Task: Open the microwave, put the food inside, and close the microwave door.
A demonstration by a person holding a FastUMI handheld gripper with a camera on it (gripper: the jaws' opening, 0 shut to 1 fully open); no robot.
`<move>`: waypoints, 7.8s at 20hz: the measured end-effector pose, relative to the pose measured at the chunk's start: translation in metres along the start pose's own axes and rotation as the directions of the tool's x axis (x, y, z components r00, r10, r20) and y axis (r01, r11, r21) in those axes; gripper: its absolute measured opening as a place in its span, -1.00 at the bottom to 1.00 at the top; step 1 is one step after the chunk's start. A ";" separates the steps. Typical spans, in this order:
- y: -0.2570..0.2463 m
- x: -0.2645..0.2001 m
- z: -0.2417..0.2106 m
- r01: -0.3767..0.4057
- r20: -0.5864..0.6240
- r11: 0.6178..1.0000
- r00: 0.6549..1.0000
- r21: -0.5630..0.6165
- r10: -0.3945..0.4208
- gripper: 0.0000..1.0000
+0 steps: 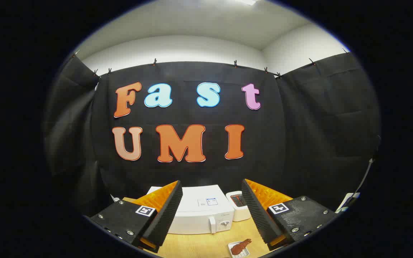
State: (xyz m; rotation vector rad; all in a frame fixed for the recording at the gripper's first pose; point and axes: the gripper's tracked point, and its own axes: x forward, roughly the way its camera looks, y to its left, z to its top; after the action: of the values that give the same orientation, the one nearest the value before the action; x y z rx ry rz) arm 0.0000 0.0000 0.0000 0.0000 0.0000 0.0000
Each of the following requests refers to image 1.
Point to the brown cooked meat piece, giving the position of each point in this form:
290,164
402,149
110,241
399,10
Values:
240,246

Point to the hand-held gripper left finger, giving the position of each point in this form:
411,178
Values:
167,215

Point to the row of black cloth clips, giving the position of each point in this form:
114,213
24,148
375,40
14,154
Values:
235,63

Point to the cream white toaster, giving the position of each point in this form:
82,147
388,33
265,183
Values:
241,213

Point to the white microwave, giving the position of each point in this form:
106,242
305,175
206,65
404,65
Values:
199,218

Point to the small white ribbed tray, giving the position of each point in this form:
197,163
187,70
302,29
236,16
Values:
243,253

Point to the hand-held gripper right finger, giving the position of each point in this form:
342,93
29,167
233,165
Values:
258,215

